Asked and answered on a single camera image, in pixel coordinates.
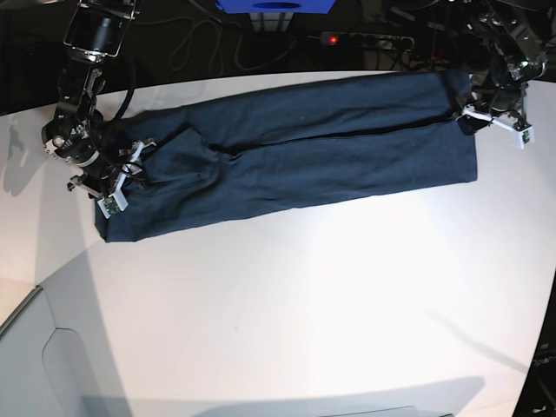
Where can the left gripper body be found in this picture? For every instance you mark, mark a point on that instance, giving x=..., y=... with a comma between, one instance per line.
x=505, y=108

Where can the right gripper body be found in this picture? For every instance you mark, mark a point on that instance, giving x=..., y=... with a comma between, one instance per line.
x=103, y=177

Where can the dark blue T-shirt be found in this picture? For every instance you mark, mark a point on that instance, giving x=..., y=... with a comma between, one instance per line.
x=294, y=147

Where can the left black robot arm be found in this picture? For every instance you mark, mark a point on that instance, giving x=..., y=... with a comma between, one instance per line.
x=511, y=41

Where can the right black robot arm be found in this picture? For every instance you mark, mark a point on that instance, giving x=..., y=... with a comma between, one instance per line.
x=78, y=133

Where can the black power strip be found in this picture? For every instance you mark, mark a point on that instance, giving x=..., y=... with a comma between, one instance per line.
x=367, y=41

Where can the blue box on stand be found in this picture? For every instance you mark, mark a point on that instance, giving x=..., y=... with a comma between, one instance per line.
x=267, y=6

